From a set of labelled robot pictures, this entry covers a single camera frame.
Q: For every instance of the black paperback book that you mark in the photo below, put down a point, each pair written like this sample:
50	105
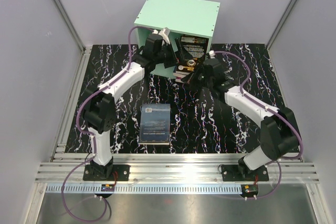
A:
194	49

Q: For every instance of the dark blue hardcover book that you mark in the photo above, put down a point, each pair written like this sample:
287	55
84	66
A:
155	124

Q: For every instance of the mint green shelf cabinet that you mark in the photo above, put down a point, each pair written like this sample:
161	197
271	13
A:
182	17

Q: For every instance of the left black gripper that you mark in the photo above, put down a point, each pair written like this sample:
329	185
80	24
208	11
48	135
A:
173	61

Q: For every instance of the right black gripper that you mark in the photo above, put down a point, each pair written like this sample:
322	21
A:
194	83

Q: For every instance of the purple 117-Storey Treehouse book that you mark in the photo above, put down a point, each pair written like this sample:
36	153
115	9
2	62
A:
179	79

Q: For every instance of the white slotted cable duct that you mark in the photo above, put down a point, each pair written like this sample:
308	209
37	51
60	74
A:
94	188

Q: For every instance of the aluminium rail frame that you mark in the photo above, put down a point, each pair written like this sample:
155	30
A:
173	169

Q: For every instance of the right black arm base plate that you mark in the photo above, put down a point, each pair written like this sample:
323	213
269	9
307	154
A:
234	173

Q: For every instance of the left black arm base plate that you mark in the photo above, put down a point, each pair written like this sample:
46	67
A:
119	172

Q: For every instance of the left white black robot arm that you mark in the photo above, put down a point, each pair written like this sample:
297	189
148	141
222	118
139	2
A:
99	109

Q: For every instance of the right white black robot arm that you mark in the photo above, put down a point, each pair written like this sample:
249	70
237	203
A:
279	132

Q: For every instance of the blue orange Jane Eyre book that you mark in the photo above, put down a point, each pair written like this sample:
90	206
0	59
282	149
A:
181	74

